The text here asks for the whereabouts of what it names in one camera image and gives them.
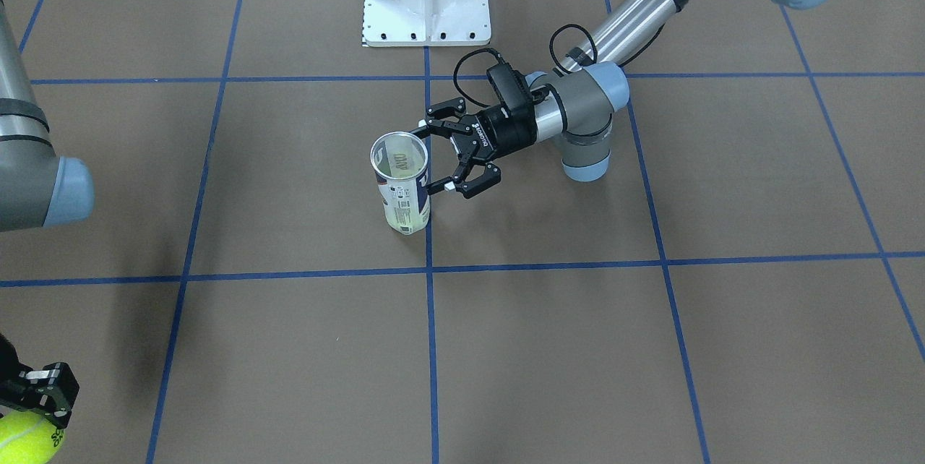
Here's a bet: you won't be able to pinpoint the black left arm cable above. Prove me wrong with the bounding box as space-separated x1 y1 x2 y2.
454 23 599 107

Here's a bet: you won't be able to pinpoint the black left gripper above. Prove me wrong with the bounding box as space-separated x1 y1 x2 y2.
410 97 538 199

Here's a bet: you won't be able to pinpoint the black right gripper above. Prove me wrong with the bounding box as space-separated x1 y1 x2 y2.
1 335 79 430

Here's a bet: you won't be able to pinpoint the clear tennis ball tube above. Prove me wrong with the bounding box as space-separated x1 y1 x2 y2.
370 132 430 211

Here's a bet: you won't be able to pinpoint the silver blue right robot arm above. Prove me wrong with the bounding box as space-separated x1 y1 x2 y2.
1 6 95 432

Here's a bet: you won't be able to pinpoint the blue tape grid lines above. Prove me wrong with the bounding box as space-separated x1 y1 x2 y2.
2 0 923 463

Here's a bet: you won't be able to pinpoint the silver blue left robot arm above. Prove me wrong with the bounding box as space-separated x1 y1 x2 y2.
414 0 827 199

